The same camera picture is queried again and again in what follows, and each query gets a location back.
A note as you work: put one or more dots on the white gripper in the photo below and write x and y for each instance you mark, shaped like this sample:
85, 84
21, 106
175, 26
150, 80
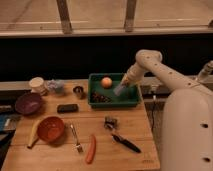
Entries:
133, 75

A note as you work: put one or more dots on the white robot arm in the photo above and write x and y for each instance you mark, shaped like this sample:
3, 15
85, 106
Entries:
187, 127

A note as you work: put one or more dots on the orange peach fruit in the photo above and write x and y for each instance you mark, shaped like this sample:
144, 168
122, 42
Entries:
106, 82

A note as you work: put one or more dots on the dark grape bunch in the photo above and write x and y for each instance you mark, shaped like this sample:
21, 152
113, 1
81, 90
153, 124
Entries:
99, 98

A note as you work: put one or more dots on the crumpled metal foil object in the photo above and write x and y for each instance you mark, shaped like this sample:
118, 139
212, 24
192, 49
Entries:
110, 123

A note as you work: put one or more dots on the small metal cup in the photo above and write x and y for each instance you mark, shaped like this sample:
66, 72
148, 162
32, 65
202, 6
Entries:
79, 91

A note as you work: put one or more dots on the orange carrot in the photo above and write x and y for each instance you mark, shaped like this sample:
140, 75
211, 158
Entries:
91, 151

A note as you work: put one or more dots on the black rectangular block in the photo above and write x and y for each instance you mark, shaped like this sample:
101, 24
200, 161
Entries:
67, 108

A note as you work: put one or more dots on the metal fork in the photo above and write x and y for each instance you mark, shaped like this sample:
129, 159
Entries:
77, 143

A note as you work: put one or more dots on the white paper cup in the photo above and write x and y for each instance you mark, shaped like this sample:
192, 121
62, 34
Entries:
37, 84

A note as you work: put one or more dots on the orange bowl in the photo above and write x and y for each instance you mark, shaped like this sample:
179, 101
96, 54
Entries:
50, 129

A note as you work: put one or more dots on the purple bowl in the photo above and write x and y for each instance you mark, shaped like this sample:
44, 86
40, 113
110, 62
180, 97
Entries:
28, 103

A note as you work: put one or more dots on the yellow banana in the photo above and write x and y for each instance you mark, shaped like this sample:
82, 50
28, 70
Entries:
33, 134

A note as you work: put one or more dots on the blue box at left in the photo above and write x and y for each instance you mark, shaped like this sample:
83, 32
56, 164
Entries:
8, 122

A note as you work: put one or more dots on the black handled peeler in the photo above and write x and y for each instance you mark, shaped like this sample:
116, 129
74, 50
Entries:
126, 143

